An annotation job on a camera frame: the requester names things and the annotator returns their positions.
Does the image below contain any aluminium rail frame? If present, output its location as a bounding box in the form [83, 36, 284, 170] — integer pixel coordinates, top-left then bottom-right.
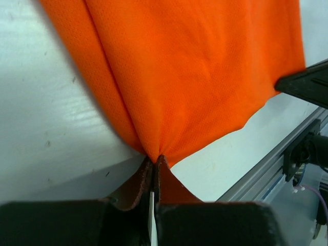
[217, 108, 327, 202]

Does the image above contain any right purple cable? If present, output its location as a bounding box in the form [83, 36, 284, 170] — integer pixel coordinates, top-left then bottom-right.
[303, 184, 328, 223]

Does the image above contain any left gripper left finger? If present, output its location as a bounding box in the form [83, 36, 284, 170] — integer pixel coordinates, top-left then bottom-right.
[102, 157, 153, 246]

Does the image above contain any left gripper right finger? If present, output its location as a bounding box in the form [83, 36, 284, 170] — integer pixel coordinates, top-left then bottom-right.
[154, 155, 204, 245]

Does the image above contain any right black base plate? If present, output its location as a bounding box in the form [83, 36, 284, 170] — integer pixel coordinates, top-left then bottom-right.
[282, 119, 321, 182]

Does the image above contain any orange t shirt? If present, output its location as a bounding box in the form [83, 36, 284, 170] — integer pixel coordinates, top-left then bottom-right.
[41, 1, 305, 166]

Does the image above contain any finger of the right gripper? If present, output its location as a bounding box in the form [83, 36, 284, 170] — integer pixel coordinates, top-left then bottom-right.
[275, 59, 328, 109]

